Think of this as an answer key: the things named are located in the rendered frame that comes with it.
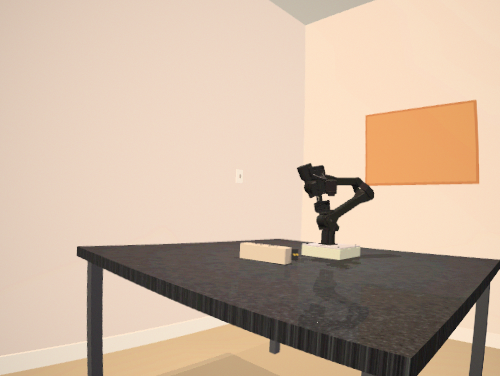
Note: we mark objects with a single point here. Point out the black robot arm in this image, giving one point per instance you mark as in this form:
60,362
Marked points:
326,221

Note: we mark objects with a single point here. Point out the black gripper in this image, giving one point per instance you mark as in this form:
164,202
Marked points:
317,188

